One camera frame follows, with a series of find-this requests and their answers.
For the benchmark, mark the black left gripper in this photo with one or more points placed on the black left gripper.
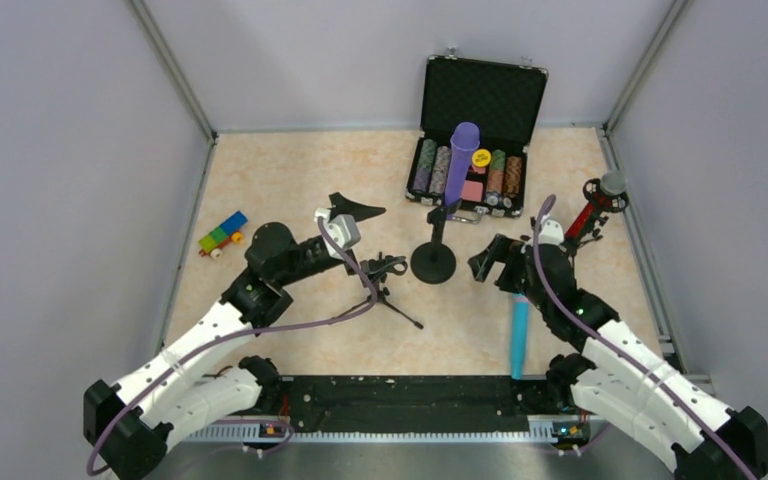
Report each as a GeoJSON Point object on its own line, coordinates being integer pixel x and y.
{"type": "Point", "coordinates": [355, 248]}

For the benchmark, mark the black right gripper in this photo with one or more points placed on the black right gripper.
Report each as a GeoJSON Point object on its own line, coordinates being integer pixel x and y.
{"type": "Point", "coordinates": [502, 264]}

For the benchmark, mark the round base clip mic stand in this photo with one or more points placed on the round base clip mic stand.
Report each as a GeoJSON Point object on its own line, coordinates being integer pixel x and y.
{"type": "Point", "coordinates": [434, 262]}

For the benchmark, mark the cyan toy microphone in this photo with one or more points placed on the cyan toy microphone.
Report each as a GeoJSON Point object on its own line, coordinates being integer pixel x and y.
{"type": "Point", "coordinates": [518, 336]}

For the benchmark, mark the small tripod mic stand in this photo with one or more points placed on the small tripod mic stand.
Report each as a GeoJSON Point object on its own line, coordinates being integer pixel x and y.
{"type": "Point", "coordinates": [378, 270]}

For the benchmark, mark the purple toy microphone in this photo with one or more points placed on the purple toy microphone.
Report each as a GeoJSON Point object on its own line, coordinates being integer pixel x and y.
{"type": "Point", "coordinates": [464, 142]}

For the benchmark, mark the shock mount tripod mic stand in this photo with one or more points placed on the shock mount tripod mic stand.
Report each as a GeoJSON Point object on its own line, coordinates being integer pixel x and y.
{"type": "Point", "coordinates": [570, 251]}

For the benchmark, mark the red glitter microphone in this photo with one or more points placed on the red glitter microphone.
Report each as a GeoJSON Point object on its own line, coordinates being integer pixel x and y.
{"type": "Point", "coordinates": [604, 196]}

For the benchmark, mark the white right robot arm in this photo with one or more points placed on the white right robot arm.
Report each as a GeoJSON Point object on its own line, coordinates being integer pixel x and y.
{"type": "Point", "coordinates": [616, 376]}

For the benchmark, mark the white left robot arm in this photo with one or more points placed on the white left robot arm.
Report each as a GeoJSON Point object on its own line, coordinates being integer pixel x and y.
{"type": "Point", "coordinates": [135, 421]}

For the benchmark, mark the purple green chip stack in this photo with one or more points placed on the purple green chip stack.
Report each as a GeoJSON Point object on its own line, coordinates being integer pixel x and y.
{"type": "Point", "coordinates": [424, 167]}

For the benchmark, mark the green red chip stack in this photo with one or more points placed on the green red chip stack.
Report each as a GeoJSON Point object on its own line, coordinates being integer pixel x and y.
{"type": "Point", "coordinates": [495, 177]}

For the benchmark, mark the orange black chip stack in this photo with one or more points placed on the orange black chip stack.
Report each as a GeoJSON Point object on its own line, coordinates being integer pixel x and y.
{"type": "Point", "coordinates": [512, 180]}

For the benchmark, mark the yellow dealer chip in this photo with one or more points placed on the yellow dealer chip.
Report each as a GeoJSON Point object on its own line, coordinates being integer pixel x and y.
{"type": "Point", "coordinates": [481, 158]}

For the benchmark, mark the colourful toy block car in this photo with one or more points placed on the colourful toy block car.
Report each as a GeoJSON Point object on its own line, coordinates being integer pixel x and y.
{"type": "Point", "coordinates": [228, 232]}

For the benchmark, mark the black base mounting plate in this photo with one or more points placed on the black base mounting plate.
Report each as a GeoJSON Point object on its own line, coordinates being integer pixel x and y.
{"type": "Point", "coordinates": [457, 404]}

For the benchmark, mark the black poker chip case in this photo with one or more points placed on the black poker chip case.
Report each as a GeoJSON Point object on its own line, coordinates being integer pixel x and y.
{"type": "Point", "coordinates": [502, 99]}

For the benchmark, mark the aluminium front rail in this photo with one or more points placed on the aluminium front rail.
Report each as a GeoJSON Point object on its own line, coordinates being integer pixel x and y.
{"type": "Point", "coordinates": [270, 434]}

